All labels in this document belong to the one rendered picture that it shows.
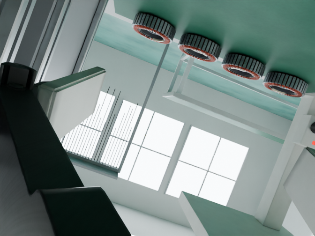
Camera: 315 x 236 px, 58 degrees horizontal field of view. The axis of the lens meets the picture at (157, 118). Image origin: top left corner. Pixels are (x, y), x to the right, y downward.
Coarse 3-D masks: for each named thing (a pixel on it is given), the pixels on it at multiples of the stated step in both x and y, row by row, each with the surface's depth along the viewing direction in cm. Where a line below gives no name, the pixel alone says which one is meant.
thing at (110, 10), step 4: (112, 0) 70; (108, 4) 75; (112, 4) 73; (108, 8) 78; (112, 8) 77; (108, 12) 82; (112, 12) 80; (116, 16) 83; (120, 16) 82; (124, 20) 84; (128, 20) 82; (132, 20) 81; (172, 40) 85; (176, 40) 84; (220, 60) 87; (264, 76) 86
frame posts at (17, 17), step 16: (0, 0) 28; (16, 0) 28; (32, 0) 30; (0, 16) 29; (16, 16) 28; (0, 32) 28; (16, 32) 29; (0, 48) 28; (16, 48) 31; (0, 64) 29
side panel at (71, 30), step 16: (64, 0) 36; (80, 0) 47; (96, 0) 58; (64, 16) 38; (80, 16) 50; (96, 16) 61; (48, 32) 36; (64, 32) 45; (80, 32) 55; (96, 32) 63; (48, 48) 36; (64, 48) 48; (80, 48) 60; (48, 64) 39; (64, 64) 52; (80, 64) 61; (48, 80) 46
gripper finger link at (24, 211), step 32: (0, 96) 9; (32, 96) 10; (0, 128) 9; (32, 128) 8; (0, 160) 8; (32, 160) 7; (64, 160) 7; (0, 192) 8; (32, 192) 6; (64, 192) 5; (96, 192) 6; (0, 224) 7; (32, 224) 5; (64, 224) 4; (96, 224) 5
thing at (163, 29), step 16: (144, 16) 68; (144, 32) 76; (160, 32) 69; (192, 48) 70; (208, 48) 70; (224, 64) 75; (240, 64) 71; (256, 64) 71; (272, 80) 75; (288, 80) 73
